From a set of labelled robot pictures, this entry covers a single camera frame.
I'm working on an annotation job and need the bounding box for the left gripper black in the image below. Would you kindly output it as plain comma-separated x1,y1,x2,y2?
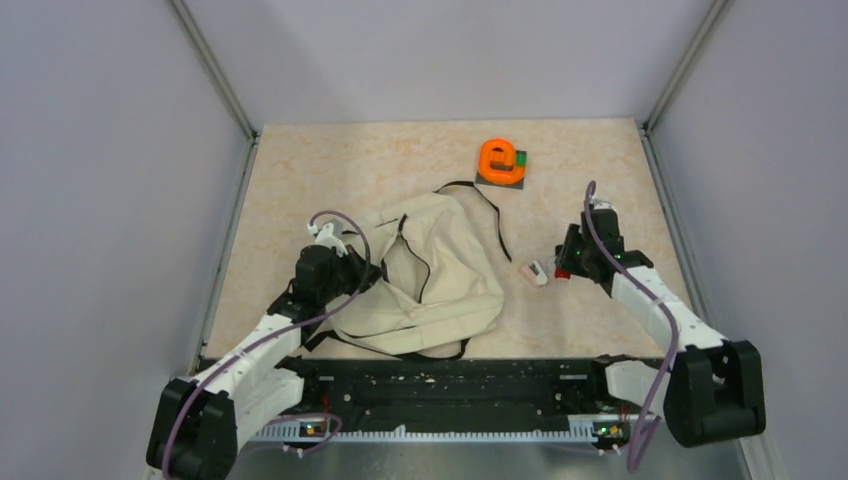
319,243,384,304

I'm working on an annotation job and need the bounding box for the pink white correction tape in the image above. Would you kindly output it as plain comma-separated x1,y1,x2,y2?
520,261,549,288

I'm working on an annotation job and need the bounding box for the beige canvas student bag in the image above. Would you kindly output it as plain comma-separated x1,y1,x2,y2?
304,187,505,361

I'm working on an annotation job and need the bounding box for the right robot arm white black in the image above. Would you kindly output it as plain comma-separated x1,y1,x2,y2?
556,206,767,448

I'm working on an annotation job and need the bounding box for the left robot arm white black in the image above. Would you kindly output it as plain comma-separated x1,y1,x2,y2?
146,245,379,479

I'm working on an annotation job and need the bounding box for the grey building plate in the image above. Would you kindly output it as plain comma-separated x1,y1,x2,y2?
475,169,526,190

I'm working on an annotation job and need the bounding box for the green toy brick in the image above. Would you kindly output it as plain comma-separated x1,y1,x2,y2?
515,150,527,167

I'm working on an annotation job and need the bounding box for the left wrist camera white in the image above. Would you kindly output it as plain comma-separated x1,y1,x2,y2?
307,220,348,257

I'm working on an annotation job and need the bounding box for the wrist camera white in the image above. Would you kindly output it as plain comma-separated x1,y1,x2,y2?
307,220,348,257
589,198,615,211

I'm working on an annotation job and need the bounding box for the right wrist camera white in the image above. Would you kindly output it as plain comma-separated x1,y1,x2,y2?
589,198,615,211

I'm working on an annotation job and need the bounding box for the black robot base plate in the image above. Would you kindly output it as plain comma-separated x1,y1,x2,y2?
278,358,639,434

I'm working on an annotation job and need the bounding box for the white cable duct strip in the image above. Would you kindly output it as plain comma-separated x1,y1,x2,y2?
252,421,597,444

